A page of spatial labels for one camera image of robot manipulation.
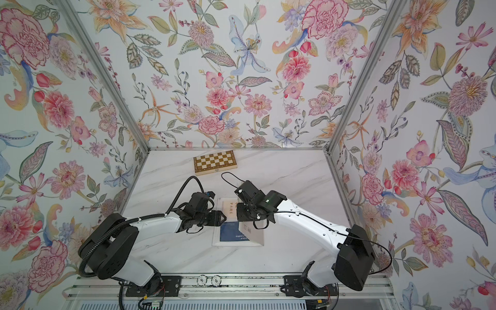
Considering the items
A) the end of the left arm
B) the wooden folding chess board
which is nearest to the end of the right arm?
the end of the left arm

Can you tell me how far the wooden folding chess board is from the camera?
3.65 feet

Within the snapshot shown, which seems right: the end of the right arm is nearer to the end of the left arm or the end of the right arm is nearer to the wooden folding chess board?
the end of the left arm
